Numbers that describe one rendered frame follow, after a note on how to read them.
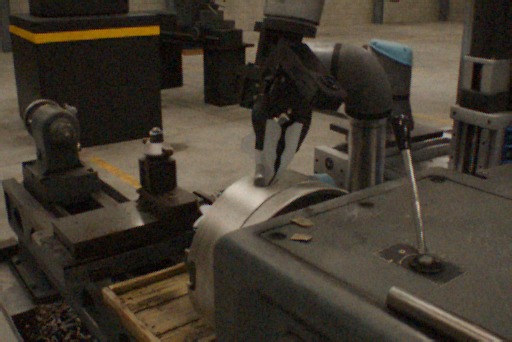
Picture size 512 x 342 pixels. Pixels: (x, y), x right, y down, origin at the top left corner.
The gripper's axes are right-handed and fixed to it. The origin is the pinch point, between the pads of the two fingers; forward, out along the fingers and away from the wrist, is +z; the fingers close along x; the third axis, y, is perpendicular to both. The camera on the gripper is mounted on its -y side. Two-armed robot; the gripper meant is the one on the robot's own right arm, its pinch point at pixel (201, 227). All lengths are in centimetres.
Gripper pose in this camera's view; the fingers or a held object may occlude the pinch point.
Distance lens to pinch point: 109.7
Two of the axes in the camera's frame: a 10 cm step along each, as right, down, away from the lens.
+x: 0.0, -9.5, -3.2
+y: -5.9, -2.6, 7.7
